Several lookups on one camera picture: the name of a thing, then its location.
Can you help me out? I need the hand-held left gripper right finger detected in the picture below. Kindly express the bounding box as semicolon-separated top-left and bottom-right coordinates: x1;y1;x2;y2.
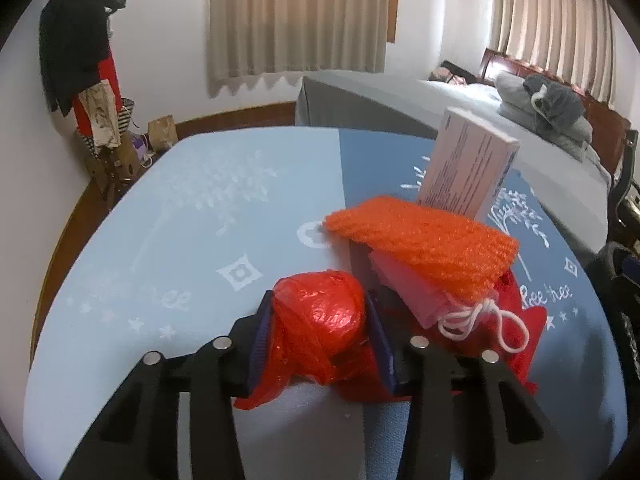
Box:
364;287;576;480

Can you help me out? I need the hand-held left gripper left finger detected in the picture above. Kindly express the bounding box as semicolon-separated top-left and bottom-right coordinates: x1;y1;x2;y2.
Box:
60;290;276;480

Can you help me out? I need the red plastic bag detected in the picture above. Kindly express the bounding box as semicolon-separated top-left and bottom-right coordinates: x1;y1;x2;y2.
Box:
235;270;416;411

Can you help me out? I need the pink drawstring pouch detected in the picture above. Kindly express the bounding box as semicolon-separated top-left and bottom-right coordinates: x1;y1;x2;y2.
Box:
369;251;531;353

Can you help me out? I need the orange foam net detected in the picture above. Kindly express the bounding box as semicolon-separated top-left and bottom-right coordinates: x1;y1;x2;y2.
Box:
324;196;521;303

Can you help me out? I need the red cloth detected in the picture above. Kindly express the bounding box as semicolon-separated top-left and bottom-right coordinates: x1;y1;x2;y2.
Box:
492;270;551;398

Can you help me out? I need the pink cardboard box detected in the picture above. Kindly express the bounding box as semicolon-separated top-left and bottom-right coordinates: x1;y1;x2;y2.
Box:
417;107;521;223

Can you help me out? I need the trash bin with black bag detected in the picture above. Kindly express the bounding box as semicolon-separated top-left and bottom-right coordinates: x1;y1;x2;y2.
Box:
585;242;640;386

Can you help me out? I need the blue printed tablecloth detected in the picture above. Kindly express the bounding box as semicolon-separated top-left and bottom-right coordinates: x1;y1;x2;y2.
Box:
22;127;628;480

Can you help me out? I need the purple bag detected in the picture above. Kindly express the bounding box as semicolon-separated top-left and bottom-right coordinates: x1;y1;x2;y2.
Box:
131;132;153;166

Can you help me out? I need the brown paper bag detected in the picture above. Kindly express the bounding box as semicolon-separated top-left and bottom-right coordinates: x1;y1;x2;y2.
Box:
147;116;179;152

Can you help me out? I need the bed with grey sheet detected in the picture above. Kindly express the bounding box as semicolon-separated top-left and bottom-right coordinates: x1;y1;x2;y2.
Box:
295;70;613;261

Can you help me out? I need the striped bag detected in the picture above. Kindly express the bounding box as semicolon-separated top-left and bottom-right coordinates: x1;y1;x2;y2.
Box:
77;97;137;153

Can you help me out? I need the beige tote bag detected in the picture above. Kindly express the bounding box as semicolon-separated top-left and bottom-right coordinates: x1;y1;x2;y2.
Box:
80;80;123;150

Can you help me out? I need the pink cloth bundle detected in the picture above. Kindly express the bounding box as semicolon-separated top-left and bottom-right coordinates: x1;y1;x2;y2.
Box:
430;67;466;86

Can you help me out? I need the red garment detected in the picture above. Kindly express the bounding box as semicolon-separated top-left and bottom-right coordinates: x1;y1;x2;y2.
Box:
72;57;121;138

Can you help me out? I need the grey pillows and blanket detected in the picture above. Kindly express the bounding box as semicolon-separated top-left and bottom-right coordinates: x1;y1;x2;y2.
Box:
495;71;593;161

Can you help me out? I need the black bag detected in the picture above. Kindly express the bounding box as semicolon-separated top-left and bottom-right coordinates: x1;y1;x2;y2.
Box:
440;60;478;83

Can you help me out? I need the black folding chair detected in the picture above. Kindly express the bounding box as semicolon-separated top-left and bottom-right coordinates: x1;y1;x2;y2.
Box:
607;130;640;246

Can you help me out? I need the dark grey towel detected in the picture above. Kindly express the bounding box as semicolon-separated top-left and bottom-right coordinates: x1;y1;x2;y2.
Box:
522;74;586;128

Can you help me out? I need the wooden headboard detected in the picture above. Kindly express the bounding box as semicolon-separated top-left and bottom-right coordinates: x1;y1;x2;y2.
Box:
479;47;633;161

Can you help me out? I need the wide beige curtain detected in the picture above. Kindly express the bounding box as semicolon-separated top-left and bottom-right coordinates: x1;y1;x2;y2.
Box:
207;0;391;98

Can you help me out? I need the black coat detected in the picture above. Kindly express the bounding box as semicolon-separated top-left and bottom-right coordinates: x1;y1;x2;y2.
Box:
40;0;113;116

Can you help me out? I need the wooden coat rack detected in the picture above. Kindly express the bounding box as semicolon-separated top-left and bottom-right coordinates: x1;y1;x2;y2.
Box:
102;0;136;41

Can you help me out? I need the narrow beige curtain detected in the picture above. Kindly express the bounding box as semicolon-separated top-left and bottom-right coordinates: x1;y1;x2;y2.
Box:
490;0;618;106

